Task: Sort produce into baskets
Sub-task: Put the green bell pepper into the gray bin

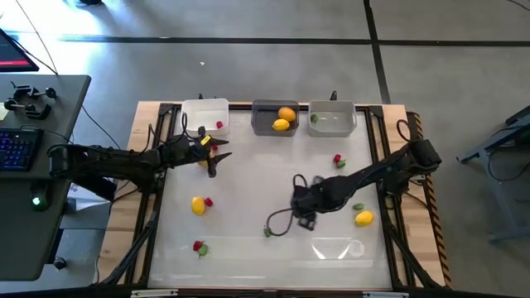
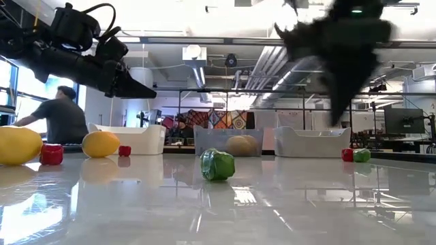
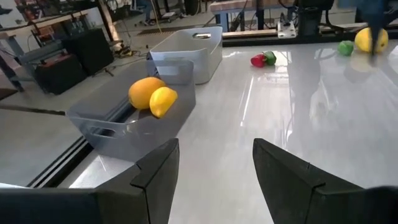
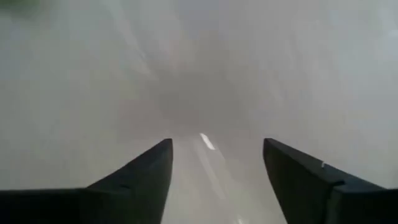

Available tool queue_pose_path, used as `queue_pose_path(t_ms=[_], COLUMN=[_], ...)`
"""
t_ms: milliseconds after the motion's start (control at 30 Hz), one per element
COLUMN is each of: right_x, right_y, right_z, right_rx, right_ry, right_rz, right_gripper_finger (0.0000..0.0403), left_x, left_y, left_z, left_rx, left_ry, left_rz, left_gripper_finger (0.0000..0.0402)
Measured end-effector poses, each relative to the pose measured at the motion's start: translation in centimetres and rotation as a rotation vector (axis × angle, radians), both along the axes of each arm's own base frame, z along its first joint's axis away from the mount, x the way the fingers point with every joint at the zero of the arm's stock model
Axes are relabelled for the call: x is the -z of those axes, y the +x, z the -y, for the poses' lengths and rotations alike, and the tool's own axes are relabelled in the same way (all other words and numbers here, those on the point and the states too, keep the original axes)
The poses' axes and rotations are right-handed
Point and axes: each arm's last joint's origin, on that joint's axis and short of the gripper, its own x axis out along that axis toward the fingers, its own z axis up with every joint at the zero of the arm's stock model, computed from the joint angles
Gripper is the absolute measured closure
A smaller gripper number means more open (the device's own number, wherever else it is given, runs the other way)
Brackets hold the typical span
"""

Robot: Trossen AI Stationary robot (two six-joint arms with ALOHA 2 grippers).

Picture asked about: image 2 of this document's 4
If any silver ventilation duct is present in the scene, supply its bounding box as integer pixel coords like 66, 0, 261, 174
243, 46, 324, 103

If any dark grey plastic basket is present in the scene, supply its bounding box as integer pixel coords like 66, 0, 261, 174
193, 125, 265, 158

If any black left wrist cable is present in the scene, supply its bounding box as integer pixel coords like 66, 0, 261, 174
81, 2, 122, 38

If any white ceiling box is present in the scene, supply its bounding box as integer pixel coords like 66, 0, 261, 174
182, 44, 208, 69

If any black aluminium table frame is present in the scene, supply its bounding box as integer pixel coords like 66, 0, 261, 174
63, 144, 436, 161

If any black metal rack frame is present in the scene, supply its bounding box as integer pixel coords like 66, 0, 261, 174
176, 88, 436, 131

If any person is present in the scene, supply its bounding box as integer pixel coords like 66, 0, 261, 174
13, 84, 89, 146

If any yellow lemon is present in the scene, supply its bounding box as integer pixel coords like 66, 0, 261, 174
225, 135, 253, 157
0, 125, 44, 167

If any colourful patterned cloth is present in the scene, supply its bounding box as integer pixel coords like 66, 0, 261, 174
183, 108, 249, 130

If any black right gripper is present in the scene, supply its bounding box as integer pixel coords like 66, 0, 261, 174
274, 22, 392, 127

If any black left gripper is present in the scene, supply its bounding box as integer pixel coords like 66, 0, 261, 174
20, 35, 158, 99

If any small green bell pepper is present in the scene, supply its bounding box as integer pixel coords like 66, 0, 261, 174
199, 147, 236, 182
352, 148, 371, 163

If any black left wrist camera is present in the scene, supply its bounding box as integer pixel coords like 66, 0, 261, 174
50, 5, 102, 48

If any white plastic basket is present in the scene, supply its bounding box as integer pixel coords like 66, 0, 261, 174
87, 122, 167, 156

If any orange lemon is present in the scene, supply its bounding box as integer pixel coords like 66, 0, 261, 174
81, 131, 121, 159

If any black monitor on stand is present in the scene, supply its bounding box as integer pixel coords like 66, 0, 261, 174
384, 108, 426, 135

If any pale grey plastic basket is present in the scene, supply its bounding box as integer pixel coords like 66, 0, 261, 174
272, 126, 352, 159

